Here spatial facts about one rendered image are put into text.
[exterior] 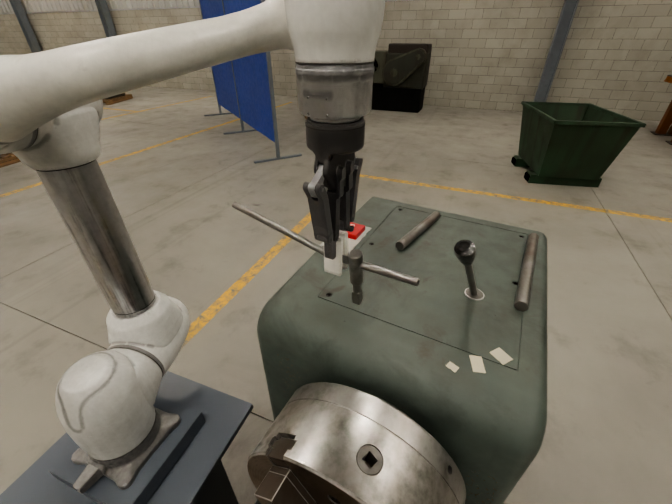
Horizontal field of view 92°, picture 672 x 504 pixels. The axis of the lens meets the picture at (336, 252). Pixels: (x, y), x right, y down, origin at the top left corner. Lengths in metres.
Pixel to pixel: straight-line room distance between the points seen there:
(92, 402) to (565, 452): 1.95
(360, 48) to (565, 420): 2.10
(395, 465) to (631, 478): 1.82
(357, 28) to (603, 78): 10.33
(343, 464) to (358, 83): 0.44
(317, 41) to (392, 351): 0.43
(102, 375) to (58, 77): 0.58
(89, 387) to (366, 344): 0.58
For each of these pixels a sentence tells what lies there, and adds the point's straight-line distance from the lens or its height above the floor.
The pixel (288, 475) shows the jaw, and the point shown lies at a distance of 0.51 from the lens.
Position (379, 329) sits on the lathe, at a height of 1.26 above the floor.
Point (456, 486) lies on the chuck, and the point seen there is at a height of 1.16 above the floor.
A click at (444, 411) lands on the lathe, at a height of 1.22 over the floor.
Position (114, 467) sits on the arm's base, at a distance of 1.05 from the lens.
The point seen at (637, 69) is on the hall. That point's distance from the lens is 10.78.
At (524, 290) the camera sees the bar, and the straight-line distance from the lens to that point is 0.70.
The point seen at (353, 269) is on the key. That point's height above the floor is 1.37.
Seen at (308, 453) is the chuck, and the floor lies 1.23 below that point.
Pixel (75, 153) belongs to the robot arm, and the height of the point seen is 1.49.
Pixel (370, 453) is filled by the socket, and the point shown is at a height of 1.23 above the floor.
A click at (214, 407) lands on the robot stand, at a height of 0.75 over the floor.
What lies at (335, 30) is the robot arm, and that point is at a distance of 0.38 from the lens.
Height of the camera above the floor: 1.67
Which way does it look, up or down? 34 degrees down
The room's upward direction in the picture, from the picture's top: straight up
